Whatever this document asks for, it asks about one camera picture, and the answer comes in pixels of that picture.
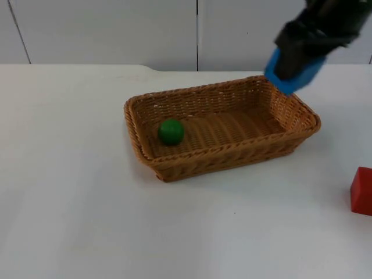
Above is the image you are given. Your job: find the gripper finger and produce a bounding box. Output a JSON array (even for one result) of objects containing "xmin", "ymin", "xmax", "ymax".
[{"xmin": 273, "ymin": 42, "xmax": 330, "ymax": 82}]

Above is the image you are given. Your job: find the brown wicker basket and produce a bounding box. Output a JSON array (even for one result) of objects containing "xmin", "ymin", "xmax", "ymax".
[{"xmin": 124, "ymin": 75, "xmax": 322, "ymax": 184}]

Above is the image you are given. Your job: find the red cube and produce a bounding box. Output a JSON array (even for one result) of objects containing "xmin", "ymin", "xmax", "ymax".
[{"xmin": 350, "ymin": 166, "xmax": 372, "ymax": 217}]

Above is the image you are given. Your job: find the green ball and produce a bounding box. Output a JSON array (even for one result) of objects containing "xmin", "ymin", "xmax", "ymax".
[{"xmin": 158, "ymin": 118, "xmax": 185, "ymax": 146}]

